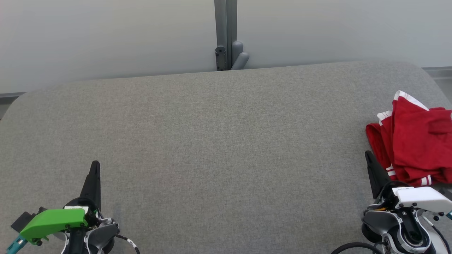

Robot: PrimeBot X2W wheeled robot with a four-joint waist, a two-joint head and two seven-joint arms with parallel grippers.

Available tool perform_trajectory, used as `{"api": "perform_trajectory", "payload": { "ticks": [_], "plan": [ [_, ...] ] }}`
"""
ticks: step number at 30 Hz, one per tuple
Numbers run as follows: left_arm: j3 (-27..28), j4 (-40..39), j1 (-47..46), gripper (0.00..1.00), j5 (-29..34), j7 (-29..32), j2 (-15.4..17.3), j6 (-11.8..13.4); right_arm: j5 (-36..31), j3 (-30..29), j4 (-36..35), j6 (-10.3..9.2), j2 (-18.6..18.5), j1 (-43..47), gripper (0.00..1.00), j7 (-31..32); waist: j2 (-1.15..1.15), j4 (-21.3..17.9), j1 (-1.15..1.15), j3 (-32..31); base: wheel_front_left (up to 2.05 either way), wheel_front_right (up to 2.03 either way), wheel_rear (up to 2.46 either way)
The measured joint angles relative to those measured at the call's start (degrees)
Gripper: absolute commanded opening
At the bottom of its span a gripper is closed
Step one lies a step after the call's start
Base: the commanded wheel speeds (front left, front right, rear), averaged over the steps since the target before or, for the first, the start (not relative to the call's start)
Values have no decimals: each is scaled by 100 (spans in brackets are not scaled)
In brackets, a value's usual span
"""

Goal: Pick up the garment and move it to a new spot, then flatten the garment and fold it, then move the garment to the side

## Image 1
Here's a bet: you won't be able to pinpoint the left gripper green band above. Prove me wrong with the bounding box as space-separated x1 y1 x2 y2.
19 161 101 246

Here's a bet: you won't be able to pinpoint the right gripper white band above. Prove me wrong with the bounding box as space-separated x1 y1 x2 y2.
365 151 452 212

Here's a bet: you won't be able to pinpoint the thick black looped cable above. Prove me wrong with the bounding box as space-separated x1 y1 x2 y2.
331 242 383 254

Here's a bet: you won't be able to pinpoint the red shorts white stripes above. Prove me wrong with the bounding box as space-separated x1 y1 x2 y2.
390 90 452 184

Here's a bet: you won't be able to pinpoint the teal plug left camera cable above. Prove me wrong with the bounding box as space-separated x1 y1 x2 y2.
5 236 28 254

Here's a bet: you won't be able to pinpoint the dark grey hinge bracket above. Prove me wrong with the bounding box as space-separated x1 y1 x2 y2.
215 46 227 71

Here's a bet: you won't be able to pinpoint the grey fabric sofa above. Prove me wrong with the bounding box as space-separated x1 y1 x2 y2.
0 61 452 254

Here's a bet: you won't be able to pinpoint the thin black cable white tag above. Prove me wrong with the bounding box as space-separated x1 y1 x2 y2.
117 235 141 254

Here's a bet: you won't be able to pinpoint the red white short-sleeve jersey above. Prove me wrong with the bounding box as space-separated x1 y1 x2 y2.
365 110 452 187

